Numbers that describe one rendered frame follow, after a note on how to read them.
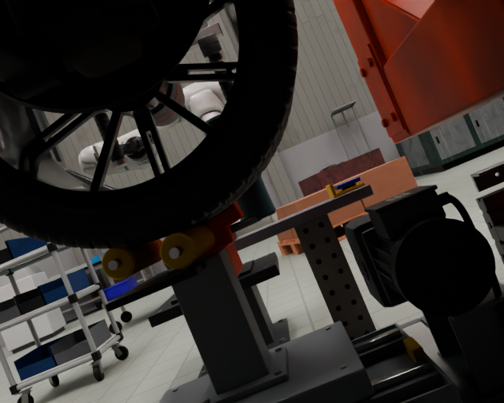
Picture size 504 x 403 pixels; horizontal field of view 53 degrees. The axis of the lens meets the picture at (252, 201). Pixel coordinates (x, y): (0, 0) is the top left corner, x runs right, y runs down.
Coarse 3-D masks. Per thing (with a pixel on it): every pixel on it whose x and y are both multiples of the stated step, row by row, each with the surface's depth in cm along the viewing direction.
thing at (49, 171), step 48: (240, 0) 80; (240, 48) 80; (0, 96) 96; (144, 96) 97; (0, 144) 87; (48, 144) 101; (144, 144) 100; (48, 192) 82; (96, 192) 81; (144, 192) 81
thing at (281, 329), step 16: (272, 256) 213; (256, 272) 181; (272, 272) 180; (256, 288) 211; (176, 304) 186; (256, 304) 193; (160, 320) 181; (256, 320) 193; (272, 336) 194; (288, 336) 192
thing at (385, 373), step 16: (368, 336) 108; (384, 336) 99; (400, 336) 99; (368, 352) 98; (384, 352) 97; (400, 352) 97; (416, 352) 86; (368, 368) 96; (384, 368) 93; (400, 368) 90; (416, 368) 79; (432, 368) 79; (384, 384) 79; (400, 384) 79; (416, 384) 77; (432, 384) 77; (448, 384) 72; (368, 400) 78; (384, 400) 78; (400, 400) 77; (416, 400) 72; (432, 400) 72; (448, 400) 72
